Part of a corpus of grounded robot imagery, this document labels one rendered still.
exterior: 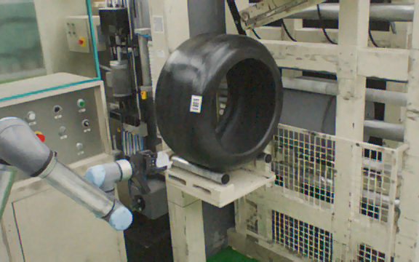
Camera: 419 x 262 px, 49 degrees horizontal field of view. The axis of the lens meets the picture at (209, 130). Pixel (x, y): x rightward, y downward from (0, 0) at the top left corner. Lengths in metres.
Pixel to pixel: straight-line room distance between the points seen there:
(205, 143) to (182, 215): 0.65
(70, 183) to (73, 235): 0.90
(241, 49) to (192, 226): 1.00
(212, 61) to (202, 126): 0.25
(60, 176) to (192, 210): 1.07
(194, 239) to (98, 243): 0.48
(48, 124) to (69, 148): 0.16
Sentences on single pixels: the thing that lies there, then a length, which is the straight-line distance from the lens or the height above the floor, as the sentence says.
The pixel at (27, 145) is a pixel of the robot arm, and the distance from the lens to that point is 1.42.
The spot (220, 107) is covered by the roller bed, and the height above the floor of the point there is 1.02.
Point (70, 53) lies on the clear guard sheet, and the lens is 2.16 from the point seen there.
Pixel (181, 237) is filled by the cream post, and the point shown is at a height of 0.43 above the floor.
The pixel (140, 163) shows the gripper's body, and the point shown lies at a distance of 1.74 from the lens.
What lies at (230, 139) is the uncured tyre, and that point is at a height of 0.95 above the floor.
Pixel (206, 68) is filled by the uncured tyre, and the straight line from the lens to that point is 1.77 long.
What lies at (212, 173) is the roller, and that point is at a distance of 1.96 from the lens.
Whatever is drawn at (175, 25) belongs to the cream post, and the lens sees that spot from 2.11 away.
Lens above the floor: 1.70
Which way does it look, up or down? 19 degrees down
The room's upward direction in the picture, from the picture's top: 4 degrees counter-clockwise
